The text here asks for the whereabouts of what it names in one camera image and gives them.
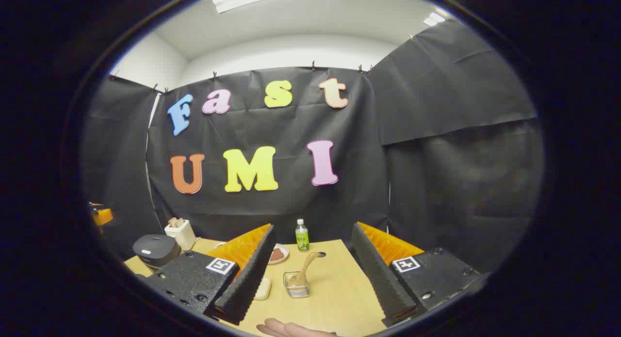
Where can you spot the green tea bottle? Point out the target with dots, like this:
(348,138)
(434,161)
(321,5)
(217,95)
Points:
(302,237)

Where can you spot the white plate with brown meat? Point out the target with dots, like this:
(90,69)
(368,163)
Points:
(278,254)

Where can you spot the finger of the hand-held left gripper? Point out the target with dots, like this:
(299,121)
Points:
(103,216)

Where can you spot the white toaster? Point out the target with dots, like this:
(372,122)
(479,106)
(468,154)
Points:
(183,235)

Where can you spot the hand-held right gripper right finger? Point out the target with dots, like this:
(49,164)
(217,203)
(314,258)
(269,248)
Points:
(376,279)

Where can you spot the black silver rice cooker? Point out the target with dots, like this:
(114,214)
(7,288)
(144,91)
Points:
(155,249)

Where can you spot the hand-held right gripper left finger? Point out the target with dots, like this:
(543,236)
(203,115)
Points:
(252,279)

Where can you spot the wooden spoon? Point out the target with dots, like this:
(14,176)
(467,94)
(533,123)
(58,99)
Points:
(305,269)

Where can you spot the small ceiling light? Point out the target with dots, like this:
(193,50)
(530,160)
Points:
(434,19)

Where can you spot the clear glass chopstick holder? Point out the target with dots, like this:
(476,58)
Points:
(297,289)

